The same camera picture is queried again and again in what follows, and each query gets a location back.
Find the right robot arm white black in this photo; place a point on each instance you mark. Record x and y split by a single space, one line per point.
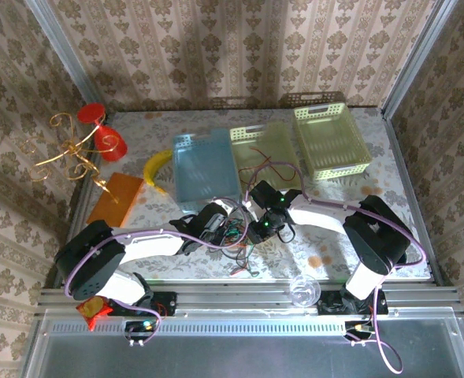
318 216

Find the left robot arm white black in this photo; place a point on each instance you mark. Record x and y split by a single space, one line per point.
149 246

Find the floral tablecloth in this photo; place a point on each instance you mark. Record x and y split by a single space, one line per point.
216 267

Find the blue plastic basket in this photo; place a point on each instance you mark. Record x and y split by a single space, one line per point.
206 165

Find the clear plastic cup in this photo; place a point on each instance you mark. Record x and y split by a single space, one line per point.
305 291

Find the yellow-green plastic basket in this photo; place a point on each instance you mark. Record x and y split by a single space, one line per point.
263 145
332 138

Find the yellow banana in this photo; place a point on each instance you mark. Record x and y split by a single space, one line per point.
153 167

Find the orange rectangular board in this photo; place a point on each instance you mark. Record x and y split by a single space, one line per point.
115 199

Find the grey metal tray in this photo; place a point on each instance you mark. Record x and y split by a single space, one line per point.
235 354

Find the red plastic wine glass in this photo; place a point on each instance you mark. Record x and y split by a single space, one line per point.
109 143

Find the red snack packet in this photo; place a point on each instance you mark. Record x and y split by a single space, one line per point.
93 309

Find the aluminium frame rail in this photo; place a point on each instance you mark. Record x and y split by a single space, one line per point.
235 297

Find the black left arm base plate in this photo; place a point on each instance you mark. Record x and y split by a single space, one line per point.
168 301

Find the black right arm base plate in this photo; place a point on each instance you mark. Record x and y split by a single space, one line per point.
328 305

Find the aluminium frame post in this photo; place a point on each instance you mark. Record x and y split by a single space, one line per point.
64 55
416 55

